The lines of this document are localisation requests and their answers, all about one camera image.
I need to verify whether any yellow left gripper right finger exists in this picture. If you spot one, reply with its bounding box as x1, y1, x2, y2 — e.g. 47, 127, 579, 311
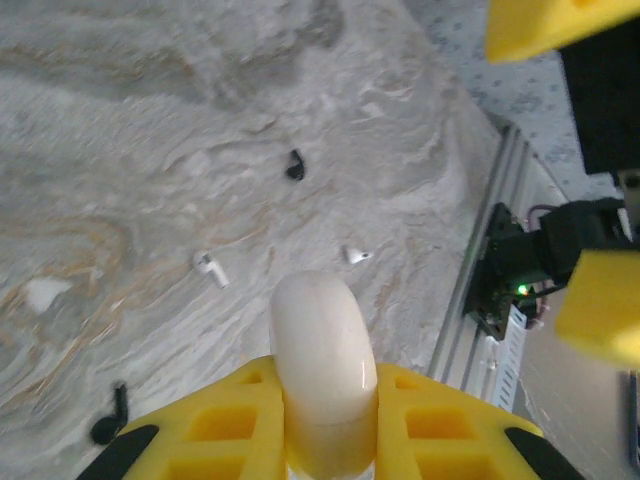
372, 362, 584, 480

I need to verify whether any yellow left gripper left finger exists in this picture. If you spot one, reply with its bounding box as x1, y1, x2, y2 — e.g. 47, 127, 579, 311
74, 355, 290, 480

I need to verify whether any small black screw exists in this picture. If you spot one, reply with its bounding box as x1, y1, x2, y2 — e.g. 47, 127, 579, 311
88, 382, 130, 446

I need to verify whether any white wireless earbud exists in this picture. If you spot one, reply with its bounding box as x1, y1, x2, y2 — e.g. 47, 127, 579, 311
192, 251, 231, 290

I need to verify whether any small white fragment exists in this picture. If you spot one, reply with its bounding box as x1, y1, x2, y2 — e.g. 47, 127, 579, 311
341, 244, 375, 266

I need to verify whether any white slotted cable tray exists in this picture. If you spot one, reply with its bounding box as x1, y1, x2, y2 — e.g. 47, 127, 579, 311
487, 304, 531, 411

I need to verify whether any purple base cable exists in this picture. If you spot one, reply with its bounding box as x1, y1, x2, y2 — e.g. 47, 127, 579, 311
522, 202, 551, 229

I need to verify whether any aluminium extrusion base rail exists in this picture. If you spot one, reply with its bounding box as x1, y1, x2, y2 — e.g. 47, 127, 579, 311
427, 122, 531, 396

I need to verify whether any black wireless earbud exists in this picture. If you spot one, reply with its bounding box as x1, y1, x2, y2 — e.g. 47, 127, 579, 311
283, 148, 307, 182

